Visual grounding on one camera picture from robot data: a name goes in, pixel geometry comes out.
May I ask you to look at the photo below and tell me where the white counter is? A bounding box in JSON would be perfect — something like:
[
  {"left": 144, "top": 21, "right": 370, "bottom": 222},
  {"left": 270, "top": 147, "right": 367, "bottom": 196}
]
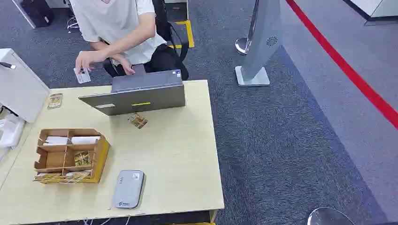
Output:
[{"left": 343, "top": 0, "right": 398, "bottom": 22}]

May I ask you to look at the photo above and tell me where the grey kiosk stand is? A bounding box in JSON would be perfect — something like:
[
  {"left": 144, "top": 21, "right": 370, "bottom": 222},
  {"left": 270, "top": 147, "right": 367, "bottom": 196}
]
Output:
[{"left": 235, "top": 0, "right": 282, "bottom": 87}]

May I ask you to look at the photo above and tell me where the white cabinet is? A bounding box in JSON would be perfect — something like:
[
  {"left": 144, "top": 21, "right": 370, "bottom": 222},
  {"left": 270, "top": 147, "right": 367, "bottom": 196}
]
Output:
[{"left": 0, "top": 48, "right": 50, "bottom": 123}]

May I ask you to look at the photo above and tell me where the wooden card box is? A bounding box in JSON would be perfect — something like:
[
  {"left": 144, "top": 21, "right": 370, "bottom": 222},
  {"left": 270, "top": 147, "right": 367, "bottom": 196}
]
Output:
[{"left": 33, "top": 128, "right": 111, "bottom": 184}]

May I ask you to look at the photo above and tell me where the black bag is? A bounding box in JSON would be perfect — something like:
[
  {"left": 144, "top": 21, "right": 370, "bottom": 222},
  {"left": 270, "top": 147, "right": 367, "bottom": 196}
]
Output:
[{"left": 20, "top": 0, "right": 54, "bottom": 28}]

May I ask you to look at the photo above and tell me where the white card stack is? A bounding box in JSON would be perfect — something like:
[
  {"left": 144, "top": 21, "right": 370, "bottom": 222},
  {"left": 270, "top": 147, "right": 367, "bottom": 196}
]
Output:
[
  {"left": 71, "top": 136, "right": 102, "bottom": 145},
  {"left": 43, "top": 136, "right": 69, "bottom": 146}
]

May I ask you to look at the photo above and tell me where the white card with blue print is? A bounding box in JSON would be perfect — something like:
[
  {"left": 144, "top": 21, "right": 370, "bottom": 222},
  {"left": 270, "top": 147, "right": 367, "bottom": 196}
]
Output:
[{"left": 73, "top": 67, "right": 92, "bottom": 84}]

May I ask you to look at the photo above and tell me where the chrome stool base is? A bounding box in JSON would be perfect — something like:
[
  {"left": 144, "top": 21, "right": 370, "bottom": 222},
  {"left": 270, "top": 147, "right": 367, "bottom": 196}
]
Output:
[{"left": 66, "top": 15, "right": 81, "bottom": 34}]

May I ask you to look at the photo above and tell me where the person's right hand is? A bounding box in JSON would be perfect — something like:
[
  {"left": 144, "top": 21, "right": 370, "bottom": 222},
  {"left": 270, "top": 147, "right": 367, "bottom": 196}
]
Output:
[{"left": 112, "top": 55, "right": 136, "bottom": 76}]

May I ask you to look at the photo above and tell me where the chrome stanchion base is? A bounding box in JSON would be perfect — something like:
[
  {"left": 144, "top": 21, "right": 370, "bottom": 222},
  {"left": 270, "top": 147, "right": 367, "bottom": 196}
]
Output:
[{"left": 307, "top": 207, "right": 357, "bottom": 225}]

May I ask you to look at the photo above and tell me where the chrome stanchion post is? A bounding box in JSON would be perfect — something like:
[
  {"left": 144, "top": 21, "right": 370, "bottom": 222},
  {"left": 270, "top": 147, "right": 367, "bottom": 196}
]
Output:
[{"left": 235, "top": 0, "right": 260, "bottom": 56}]

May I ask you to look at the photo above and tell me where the grey card reader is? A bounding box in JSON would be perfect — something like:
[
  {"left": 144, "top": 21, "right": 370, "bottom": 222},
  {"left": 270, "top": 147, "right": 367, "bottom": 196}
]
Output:
[{"left": 112, "top": 170, "right": 146, "bottom": 209}]

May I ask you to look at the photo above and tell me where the grey laptop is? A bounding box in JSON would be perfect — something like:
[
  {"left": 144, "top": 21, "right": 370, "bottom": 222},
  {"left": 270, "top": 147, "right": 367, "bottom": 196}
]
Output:
[{"left": 78, "top": 64, "right": 186, "bottom": 116}]

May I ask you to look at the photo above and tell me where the person's left hand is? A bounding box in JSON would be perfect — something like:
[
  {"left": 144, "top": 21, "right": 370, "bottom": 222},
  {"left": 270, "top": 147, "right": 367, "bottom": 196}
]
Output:
[{"left": 75, "top": 50, "right": 108, "bottom": 75}]

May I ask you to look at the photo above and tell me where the yellow floor tape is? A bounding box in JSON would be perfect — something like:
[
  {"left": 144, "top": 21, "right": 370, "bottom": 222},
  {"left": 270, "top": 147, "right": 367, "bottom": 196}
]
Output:
[{"left": 168, "top": 20, "right": 195, "bottom": 49}]

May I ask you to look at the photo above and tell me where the white partition edge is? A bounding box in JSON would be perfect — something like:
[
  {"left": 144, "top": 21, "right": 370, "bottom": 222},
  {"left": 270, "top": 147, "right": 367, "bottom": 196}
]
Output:
[{"left": 12, "top": 0, "right": 37, "bottom": 29}]

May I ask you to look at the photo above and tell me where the black office chair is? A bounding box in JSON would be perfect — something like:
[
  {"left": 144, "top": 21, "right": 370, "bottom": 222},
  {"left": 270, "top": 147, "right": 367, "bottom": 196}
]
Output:
[{"left": 152, "top": 0, "right": 190, "bottom": 61}]

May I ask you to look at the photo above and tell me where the gold card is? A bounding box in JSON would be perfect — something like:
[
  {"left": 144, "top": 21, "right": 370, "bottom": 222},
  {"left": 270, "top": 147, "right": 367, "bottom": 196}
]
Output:
[
  {"left": 128, "top": 113, "right": 149, "bottom": 129},
  {"left": 74, "top": 151, "right": 92, "bottom": 167},
  {"left": 33, "top": 172, "right": 64, "bottom": 184},
  {"left": 61, "top": 171, "right": 92, "bottom": 184},
  {"left": 47, "top": 93, "right": 63, "bottom": 110}
]

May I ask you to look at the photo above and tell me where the white cable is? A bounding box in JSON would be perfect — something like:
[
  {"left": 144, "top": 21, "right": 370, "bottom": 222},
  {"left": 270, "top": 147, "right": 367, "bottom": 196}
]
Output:
[{"left": 82, "top": 216, "right": 131, "bottom": 225}]

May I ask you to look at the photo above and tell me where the white plastic bag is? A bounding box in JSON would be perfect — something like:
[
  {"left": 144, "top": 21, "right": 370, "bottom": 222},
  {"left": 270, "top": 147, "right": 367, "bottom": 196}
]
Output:
[{"left": 0, "top": 113, "right": 26, "bottom": 150}]

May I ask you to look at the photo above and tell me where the person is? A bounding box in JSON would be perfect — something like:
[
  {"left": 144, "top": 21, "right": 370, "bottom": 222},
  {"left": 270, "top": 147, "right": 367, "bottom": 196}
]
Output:
[{"left": 69, "top": 0, "right": 189, "bottom": 84}]

